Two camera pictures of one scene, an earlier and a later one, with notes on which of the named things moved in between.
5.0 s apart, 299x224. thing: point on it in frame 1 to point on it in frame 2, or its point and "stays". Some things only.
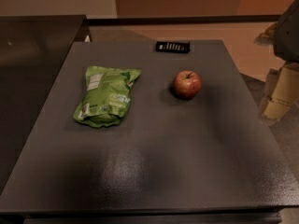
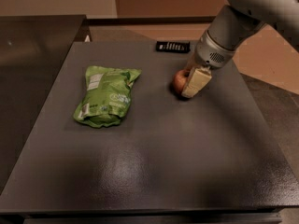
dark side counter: [34, 51] stays
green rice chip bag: [107, 96] stays
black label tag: [173, 47] stays
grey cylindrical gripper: [288, 35] to [209, 54]
